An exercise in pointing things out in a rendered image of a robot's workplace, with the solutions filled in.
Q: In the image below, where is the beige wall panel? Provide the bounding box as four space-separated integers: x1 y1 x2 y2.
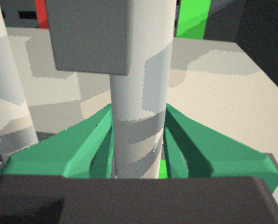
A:
6 27 278 163

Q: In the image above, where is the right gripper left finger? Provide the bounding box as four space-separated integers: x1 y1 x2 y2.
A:
0 103 114 178

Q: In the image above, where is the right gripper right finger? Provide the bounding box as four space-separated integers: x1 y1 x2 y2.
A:
163 103 278 194

